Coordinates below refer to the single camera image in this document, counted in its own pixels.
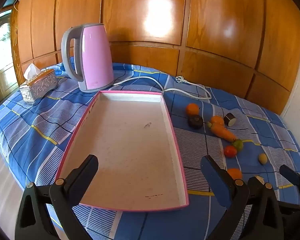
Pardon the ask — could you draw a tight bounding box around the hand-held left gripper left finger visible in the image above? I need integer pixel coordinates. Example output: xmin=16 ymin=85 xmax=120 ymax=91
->
xmin=14 ymin=154 xmax=99 ymax=240

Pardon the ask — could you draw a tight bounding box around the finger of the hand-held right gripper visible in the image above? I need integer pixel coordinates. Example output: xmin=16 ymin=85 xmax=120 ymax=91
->
xmin=279 ymin=164 xmax=300 ymax=200
xmin=275 ymin=199 xmax=300 ymax=220

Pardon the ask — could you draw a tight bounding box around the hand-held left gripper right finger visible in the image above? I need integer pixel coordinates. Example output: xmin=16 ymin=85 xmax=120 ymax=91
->
xmin=200 ymin=155 xmax=285 ymax=240

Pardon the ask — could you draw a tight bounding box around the red tomato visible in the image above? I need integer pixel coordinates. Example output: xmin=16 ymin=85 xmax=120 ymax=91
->
xmin=224 ymin=145 xmax=237 ymax=158

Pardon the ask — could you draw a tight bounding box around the carrot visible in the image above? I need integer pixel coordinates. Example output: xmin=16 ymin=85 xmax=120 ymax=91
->
xmin=207 ymin=121 xmax=237 ymax=142

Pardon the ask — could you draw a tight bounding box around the pink tray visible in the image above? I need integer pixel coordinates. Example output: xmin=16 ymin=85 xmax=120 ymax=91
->
xmin=55 ymin=90 xmax=190 ymax=212

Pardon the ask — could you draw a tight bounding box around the eggplant piece with pale cut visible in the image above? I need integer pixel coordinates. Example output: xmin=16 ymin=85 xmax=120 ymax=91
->
xmin=224 ymin=113 xmax=237 ymax=126

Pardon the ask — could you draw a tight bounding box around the dark round eggplant piece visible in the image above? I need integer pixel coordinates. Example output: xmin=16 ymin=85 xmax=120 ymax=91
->
xmin=188 ymin=115 xmax=204 ymax=129

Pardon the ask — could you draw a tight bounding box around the blue plaid blanket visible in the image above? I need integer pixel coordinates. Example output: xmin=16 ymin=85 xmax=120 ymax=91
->
xmin=0 ymin=61 xmax=300 ymax=240

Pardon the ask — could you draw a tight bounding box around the silver tissue box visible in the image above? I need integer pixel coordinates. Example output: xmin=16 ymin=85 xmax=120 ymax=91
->
xmin=19 ymin=69 xmax=59 ymax=105

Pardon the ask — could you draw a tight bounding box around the white tissue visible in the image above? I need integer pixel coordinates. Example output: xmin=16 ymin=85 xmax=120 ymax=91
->
xmin=24 ymin=63 xmax=40 ymax=80

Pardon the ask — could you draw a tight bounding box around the pink electric kettle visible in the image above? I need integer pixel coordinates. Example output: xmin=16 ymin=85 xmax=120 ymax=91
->
xmin=61 ymin=23 xmax=115 ymax=93

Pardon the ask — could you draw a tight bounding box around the wooden door with window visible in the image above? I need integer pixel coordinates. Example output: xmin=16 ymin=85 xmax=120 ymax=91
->
xmin=0 ymin=2 xmax=20 ymax=105

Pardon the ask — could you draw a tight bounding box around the wooden wardrobe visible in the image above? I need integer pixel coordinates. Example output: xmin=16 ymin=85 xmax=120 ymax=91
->
xmin=11 ymin=0 xmax=300 ymax=115

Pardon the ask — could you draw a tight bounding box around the white power cable with plug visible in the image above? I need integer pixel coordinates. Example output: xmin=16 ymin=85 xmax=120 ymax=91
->
xmin=107 ymin=76 xmax=212 ymax=101

